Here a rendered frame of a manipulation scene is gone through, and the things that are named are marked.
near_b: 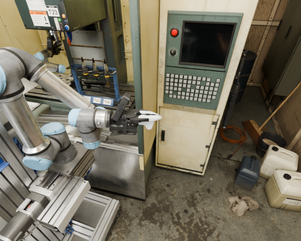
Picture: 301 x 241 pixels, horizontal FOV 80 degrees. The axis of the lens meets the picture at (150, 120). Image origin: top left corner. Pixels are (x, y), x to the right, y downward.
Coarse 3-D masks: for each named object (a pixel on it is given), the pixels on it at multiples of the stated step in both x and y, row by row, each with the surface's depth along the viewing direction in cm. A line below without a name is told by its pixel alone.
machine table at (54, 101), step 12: (84, 84) 211; (120, 84) 211; (24, 96) 195; (36, 96) 190; (48, 96) 190; (96, 96) 190; (108, 96) 190; (132, 96) 191; (108, 108) 175; (132, 108) 185
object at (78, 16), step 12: (24, 0) 137; (48, 0) 133; (60, 0) 130; (72, 0) 138; (84, 0) 152; (96, 0) 169; (24, 12) 143; (60, 12) 136; (72, 12) 140; (84, 12) 155; (96, 12) 172; (24, 24) 149; (72, 24) 143; (84, 24) 157
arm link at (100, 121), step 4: (96, 112) 69; (100, 112) 69; (104, 112) 69; (96, 116) 68; (100, 116) 68; (104, 116) 68; (96, 120) 68; (100, 120) 68; (104, 120) 68; (96, 124) 69; (100, 124) 70; (104, 124) 69
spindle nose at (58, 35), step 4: (48, 32) 162; (52, 32) 161; (56, 32) 162; (60, 32) 165; (64, 32) 170; (48, 36) 165; (52, 36) 164; (56, 36) 164; (60, 36) 166; (64, 36) 170; (56, 40) 166; (60, 40) 168
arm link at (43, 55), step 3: (42, 51) 153; (45, 51) 155; (36, 54) 149; (39, 54) 150; (42, 54) 151; (45, 54) 154; (48, 54) 157; (39, 57) 149; (42, 57) 151; (45, 57) 154; (48, 57) 160; (45, 60) 155
